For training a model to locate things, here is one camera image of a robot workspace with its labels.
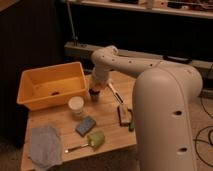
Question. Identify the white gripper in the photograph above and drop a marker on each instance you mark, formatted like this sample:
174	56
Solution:
99	77

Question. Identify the orange apple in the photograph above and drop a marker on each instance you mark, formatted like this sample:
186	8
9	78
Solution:
96	89

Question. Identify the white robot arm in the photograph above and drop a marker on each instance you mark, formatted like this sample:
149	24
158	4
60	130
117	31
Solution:
160	98

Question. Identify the small metal cup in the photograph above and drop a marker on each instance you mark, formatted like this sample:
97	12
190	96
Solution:
94	95

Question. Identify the white paper cup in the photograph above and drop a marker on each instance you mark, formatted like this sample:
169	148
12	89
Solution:
76	105

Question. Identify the grey metal case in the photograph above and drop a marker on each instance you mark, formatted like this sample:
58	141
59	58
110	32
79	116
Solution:
85	50

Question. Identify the wooden brush block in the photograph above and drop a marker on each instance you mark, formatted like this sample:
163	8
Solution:
124	114

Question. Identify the blue sponge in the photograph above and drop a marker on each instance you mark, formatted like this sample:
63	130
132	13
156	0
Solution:
85	126

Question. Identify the yellow plastic bin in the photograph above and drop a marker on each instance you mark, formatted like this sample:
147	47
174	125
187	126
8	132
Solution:
51	86

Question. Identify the green scrub brush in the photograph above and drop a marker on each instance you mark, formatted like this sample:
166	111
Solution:
94	140

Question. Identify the grey cloth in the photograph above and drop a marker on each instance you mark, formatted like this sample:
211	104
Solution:
45	148

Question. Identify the wooden shelf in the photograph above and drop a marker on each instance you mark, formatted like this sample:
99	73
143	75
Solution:
153	6

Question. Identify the green handled tool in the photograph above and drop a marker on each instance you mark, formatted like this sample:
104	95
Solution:
132	124

